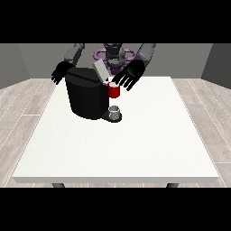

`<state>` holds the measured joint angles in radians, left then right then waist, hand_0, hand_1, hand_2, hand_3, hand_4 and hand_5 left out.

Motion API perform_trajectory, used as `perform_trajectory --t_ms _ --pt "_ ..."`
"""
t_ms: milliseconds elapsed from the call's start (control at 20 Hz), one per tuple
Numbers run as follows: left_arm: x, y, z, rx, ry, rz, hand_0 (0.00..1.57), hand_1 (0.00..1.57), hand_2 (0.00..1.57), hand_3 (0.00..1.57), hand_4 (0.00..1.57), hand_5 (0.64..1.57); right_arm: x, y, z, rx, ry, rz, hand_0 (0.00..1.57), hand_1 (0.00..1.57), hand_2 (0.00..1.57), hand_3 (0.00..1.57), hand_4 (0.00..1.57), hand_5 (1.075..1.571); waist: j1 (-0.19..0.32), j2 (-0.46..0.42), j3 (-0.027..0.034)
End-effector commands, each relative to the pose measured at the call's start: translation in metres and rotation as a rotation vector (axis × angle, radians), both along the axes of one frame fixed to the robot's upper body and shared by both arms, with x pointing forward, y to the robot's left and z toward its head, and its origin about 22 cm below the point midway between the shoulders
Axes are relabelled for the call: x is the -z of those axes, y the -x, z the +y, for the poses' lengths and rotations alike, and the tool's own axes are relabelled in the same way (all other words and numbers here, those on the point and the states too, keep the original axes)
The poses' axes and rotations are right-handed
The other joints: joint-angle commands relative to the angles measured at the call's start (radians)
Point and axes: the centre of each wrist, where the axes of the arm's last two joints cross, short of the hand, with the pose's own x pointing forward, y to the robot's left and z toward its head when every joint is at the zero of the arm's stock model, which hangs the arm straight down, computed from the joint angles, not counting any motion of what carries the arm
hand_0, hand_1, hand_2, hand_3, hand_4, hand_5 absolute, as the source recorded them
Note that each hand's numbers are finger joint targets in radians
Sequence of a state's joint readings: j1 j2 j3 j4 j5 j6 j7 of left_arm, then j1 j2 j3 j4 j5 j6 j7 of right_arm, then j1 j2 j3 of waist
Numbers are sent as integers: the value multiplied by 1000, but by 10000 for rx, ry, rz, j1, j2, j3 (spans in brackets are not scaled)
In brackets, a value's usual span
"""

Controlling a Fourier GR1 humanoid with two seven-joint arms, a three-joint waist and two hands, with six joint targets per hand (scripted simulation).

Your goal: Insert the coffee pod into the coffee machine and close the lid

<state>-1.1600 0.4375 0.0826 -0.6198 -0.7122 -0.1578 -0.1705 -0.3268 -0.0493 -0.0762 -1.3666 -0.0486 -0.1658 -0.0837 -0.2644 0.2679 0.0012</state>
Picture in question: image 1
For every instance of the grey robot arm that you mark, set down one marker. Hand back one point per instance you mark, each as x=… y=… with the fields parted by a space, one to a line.
x=74 y=53
x=146 y=53

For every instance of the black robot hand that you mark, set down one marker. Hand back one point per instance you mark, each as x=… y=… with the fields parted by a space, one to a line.
x=132 y=73
x=59 y=71

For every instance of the black coffee machine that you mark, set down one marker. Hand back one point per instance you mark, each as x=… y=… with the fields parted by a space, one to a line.
x=85 y=93

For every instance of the grey robot trunk purple rings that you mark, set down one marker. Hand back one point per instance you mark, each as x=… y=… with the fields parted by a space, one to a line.
x=113 y=57

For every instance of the pale grey machine lid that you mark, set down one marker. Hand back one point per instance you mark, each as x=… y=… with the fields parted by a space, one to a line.
x=101 y=69

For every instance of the red pod holder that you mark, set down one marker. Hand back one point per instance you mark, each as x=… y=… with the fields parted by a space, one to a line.
x=114 y=91

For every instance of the small grey cup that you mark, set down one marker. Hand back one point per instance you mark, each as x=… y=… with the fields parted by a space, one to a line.
x=114 y=112

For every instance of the small grey coffee pod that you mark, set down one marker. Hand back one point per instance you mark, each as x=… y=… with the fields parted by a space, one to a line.
x=111 y=84

